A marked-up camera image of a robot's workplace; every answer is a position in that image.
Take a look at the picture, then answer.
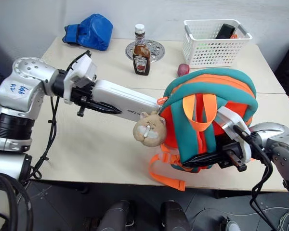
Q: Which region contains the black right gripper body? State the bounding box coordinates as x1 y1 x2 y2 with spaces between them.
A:
214 141 248 173

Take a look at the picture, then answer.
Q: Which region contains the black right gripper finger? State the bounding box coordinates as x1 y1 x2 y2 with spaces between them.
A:
182 153 223 168

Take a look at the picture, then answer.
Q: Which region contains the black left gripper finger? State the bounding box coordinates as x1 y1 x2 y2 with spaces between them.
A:
85 101 123 115

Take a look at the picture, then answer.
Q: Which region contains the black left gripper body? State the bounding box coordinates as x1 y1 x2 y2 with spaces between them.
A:
71 81 97 117

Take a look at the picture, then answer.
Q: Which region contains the orange and teal backpack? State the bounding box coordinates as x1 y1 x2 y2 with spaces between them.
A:
149 68 260 192

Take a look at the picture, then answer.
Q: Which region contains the ketchup bottle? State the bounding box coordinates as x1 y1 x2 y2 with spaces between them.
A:
132 23 152 77

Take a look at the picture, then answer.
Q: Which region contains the dark rounded shape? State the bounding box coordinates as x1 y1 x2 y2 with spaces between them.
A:
160 199 191 231
96 199 136 231

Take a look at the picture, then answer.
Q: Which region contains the blue fabric bag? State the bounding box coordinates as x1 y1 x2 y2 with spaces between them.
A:
62 13 114 51

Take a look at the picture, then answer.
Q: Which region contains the grey rounded shape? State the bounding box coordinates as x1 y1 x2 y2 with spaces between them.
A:
220 216 242 231

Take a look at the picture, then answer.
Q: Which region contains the perforated metal disc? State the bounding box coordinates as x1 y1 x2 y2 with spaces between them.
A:
125 39 165 64

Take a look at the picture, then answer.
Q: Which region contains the red onion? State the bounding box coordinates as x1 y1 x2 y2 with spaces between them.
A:
177 63 191 77

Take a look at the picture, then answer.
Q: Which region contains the person in black clothing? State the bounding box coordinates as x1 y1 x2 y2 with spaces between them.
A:
274 39 289 112

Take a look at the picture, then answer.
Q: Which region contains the white perforated plastic basket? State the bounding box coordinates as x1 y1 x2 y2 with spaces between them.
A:
182 19 253 68

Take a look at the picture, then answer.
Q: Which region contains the black rectangular device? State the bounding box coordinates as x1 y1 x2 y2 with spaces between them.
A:
214 23 236 39

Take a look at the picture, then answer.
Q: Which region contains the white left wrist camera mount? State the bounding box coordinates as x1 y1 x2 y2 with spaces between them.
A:
62 54 98 105

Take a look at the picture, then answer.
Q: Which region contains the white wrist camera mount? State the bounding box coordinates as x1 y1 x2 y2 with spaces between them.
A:
62 54 98 105
216 105 252 167

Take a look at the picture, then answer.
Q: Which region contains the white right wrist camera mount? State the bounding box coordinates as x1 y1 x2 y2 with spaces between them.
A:
216 105 252 167

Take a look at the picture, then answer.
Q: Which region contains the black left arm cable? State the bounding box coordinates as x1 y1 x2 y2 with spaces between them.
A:
19 50 92 181

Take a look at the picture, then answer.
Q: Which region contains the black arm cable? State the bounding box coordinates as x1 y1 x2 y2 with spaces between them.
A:
233 124 281 231
19 50 92 181

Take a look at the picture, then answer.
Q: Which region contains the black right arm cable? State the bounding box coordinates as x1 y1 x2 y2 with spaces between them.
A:
233 124 281 231

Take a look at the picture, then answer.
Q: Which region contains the beige plush cat keychain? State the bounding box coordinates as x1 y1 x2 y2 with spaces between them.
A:
132 110 167 148

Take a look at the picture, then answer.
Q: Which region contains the thin white floor cable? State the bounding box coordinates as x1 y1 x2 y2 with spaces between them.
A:
190 206 289 231

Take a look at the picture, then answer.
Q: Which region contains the thick black cable bundle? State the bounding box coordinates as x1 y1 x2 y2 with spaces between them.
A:
0 172 35 231

